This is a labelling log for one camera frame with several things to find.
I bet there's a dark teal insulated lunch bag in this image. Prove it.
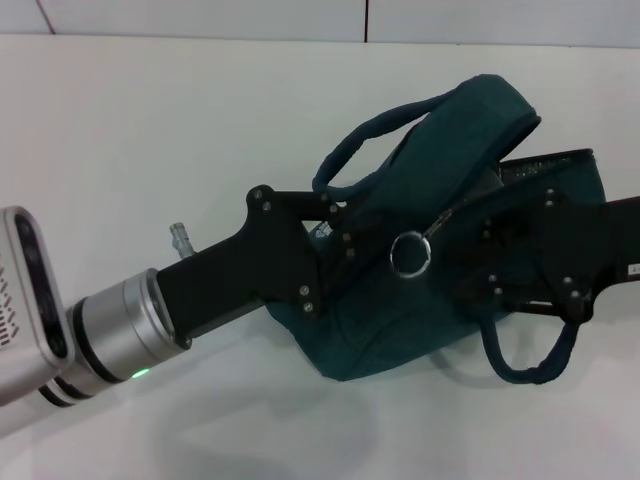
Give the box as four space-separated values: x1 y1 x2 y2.
264 73 610 387

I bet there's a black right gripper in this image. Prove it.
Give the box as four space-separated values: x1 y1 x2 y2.
453 188 640 322

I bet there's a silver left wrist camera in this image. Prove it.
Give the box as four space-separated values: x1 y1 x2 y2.
0 204 77 402

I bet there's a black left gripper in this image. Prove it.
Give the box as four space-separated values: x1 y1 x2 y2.
155 184 384 351

